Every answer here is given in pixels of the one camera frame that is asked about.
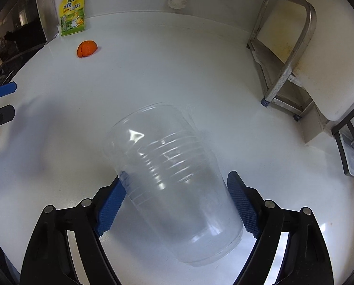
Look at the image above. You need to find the clear plastic cup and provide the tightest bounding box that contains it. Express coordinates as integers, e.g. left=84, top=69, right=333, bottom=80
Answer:
left=103, top=104, right=243, bottom=266

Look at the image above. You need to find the orange peel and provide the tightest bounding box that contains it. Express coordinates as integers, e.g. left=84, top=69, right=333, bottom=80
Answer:
left=77, top=40, right=98, bottom=58

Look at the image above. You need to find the yellow green refill pouch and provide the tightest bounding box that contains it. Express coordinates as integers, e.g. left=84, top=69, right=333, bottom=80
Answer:
left=59, top=0, right=85, bottom=36

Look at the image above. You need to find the steel cutting board stand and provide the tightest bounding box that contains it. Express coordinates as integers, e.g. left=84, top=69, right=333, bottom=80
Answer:
left=247, top=0, right=317, bottom=122

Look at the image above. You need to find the white cutting board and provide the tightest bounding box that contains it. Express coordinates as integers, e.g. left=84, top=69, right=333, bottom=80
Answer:
left=257, top=0, right=354, bottom=121

